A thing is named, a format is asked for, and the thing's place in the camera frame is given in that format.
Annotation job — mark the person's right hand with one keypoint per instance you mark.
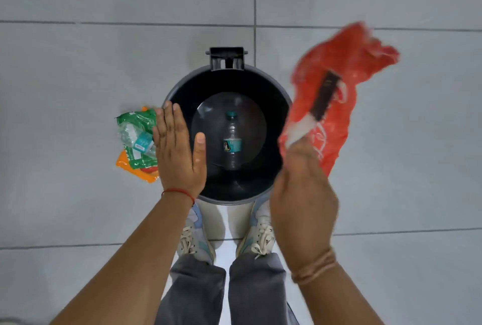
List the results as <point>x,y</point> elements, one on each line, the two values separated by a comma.
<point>303,208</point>

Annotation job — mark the crushed clear plastic bottle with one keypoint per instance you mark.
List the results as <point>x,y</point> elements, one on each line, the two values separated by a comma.
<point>137,140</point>

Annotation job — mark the person's right fingers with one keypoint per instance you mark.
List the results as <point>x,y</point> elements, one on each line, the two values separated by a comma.
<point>301,153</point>

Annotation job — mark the red plastic bag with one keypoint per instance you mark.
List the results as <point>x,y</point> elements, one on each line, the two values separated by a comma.
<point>350,65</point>

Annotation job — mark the person's right white sneaker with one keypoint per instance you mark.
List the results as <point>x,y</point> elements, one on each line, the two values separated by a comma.
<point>258,234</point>

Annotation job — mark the orange snack packet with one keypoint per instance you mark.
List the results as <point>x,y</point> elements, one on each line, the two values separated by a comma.
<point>135,171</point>

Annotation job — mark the grey trousers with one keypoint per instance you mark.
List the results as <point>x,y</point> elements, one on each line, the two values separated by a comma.
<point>211,291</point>

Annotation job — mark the person's left thumb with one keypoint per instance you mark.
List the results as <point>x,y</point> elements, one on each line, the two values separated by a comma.
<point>200,149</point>

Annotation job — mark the person's left forearm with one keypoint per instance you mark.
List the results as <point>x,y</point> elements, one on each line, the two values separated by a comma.
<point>135,260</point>

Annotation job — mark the person's left middle finger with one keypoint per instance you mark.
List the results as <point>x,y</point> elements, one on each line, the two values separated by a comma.
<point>169,117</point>

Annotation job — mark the person's right forearm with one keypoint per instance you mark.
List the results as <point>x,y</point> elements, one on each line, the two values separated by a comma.
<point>335,298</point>

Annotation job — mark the round black trash bin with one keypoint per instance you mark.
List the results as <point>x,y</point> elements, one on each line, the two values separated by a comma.
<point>260,83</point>

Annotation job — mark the green snack packet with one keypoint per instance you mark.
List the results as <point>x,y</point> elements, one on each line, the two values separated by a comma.
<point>137,117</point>

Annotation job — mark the person's left hand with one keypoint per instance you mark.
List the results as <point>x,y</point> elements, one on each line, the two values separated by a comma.
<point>177,163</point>

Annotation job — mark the person's left white sneaker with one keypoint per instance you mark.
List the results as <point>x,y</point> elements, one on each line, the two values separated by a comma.
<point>195,238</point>

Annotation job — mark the red thread wrist band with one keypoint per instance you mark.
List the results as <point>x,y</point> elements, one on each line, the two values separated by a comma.
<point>180,191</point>

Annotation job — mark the person's white sneaker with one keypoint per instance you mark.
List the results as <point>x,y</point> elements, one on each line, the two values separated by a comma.
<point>258,234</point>
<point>195,238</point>

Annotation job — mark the pink thread wrist band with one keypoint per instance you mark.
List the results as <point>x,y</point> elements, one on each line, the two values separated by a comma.
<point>314,266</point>

